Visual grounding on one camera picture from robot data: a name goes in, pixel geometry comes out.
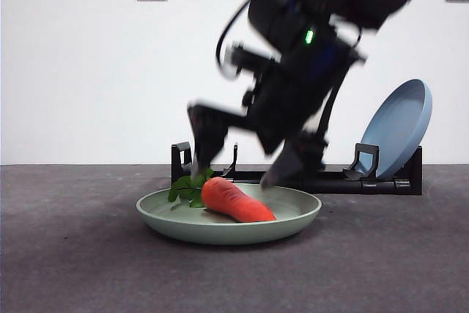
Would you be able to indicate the orange carrot with green leaves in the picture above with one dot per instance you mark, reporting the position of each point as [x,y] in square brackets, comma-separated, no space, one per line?
[234,203]

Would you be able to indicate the green plate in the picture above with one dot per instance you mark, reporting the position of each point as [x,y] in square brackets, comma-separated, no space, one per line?
[227,232]

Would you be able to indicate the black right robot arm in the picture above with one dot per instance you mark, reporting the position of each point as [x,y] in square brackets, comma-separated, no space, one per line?
[293,89]

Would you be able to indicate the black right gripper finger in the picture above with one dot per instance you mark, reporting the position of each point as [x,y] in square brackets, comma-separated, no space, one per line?
[289,162]

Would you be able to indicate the black plate rack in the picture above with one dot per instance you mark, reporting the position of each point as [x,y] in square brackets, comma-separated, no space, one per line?
[366,184]

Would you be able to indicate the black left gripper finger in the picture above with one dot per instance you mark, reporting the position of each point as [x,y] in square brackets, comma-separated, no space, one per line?
[207,137]

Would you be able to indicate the blue plate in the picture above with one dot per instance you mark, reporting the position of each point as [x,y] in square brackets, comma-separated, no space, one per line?
[399,126]

